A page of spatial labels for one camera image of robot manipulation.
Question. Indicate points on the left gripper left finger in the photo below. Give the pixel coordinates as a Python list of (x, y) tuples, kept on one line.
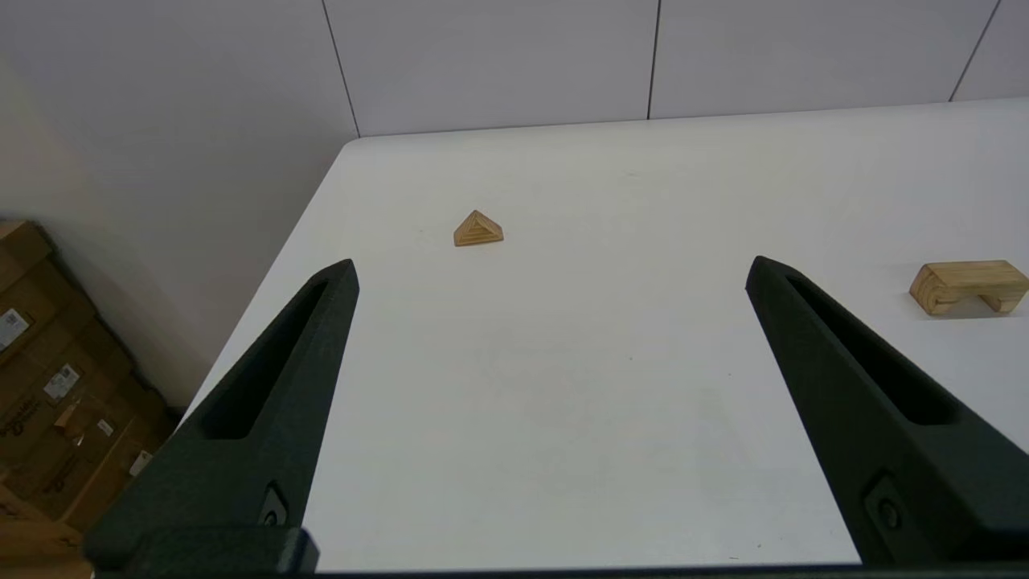
[(257, 434)]

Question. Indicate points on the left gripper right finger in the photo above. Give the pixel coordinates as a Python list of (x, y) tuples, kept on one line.
[(900, 450)]

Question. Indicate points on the triangular wooden building block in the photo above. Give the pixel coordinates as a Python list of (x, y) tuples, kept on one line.
[(478, 232)]

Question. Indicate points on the large labelled cardboard box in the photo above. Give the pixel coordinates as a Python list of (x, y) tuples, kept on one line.
[(48, 362)]

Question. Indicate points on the small plain cardboard box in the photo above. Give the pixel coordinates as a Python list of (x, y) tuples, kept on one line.
[(32, 547)]

